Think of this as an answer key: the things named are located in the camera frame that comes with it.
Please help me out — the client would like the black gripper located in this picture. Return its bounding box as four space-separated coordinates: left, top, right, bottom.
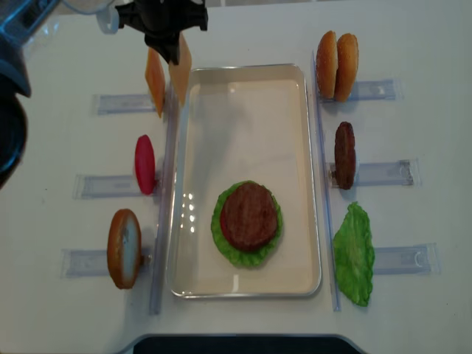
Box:
116 0 208 65

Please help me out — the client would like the orange cheese slice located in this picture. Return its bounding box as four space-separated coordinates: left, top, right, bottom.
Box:
169 33 192 107
145 48 165 117

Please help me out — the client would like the dark robot arm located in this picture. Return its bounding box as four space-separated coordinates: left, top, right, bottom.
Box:
1 1 208 184

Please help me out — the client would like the upright orange cheese slice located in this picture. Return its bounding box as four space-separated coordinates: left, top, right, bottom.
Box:
145 48 165 117

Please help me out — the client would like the upright red tomato slice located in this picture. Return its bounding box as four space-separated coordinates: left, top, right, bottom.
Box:
134 135 156 195

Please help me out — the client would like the red tomato slice on tray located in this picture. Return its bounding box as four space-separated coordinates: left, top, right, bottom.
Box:
220 209 230 242

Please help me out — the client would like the brown meat patty on tray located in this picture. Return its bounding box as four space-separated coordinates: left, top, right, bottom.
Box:
222 181 278 252

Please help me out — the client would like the upright brown meat patty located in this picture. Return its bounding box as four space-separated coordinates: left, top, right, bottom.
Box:
335 122 356 190

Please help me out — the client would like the green lettuce leaf on tray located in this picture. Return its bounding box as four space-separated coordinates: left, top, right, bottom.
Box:
210 180 283 268

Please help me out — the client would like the upright green lettuce leaf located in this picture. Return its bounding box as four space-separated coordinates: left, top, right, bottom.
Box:
333 202 375 307

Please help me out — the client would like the white rectangular tray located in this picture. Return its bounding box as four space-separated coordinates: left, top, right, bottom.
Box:
162 64 322 299

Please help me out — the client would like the far sesame bun half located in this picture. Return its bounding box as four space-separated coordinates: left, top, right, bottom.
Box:
316 31 338 99

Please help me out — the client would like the near bun half in rack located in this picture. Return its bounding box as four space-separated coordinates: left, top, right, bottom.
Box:
334 33 359 102

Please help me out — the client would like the upright brown bun half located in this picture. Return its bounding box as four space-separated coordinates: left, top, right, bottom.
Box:
107 209 142 289

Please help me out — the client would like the clear acrylic left rack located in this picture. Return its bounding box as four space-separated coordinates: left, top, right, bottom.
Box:
61 86 179 314

